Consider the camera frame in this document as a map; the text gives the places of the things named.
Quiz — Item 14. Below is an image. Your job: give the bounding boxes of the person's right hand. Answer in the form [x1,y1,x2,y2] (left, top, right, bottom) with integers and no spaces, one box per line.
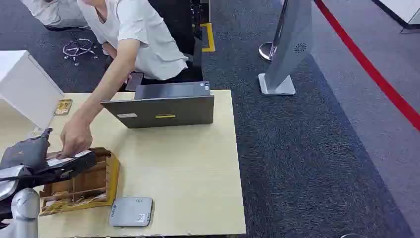
[60,115,94,157]

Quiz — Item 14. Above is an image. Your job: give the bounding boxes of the white card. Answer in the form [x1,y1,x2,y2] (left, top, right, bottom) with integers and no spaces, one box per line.
[47,150,93,167]

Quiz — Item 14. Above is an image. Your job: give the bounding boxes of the black smartphone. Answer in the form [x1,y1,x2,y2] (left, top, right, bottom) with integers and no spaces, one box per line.
[124,72,145,92]

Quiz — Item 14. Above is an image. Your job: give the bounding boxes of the grey laptop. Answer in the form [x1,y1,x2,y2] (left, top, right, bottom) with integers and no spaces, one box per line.
[101,81,215,129]

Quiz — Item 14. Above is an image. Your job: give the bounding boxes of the wooden card box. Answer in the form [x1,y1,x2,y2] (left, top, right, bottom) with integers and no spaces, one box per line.
[39,147,121,217]

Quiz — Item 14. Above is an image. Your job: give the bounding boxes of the chrome chair base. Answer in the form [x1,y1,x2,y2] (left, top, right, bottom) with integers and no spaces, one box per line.
[62,38,100,66]

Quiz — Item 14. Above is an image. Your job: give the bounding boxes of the black cabinet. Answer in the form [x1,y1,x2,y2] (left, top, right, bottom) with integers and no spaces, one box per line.
[148,0,211,57]

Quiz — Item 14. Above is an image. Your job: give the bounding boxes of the yellow floor tape mark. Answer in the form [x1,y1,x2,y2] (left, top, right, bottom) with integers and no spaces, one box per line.
[200,22,216,53]

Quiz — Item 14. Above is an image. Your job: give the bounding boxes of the grey card reader device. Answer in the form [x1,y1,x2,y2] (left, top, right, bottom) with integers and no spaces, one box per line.
[108,196,155,228]

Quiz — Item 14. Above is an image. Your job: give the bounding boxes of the person in pale trousers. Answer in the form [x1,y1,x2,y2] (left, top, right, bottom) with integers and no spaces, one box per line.
[19,0,92,33]

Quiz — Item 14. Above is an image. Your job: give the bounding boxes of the chrome stanchion base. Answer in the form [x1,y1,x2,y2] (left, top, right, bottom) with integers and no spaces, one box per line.
[258,42,275,62]

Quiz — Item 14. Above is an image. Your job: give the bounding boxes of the grey display stand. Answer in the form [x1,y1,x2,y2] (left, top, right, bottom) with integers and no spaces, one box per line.
[258,0,315,96]

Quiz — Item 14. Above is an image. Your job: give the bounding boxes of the red floor tape line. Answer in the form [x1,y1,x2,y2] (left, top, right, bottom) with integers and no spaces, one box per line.
[314,0,420,133]

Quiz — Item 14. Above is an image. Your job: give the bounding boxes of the white platform with black edge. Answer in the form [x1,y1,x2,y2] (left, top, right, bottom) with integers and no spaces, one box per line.
[371,0,420,34]

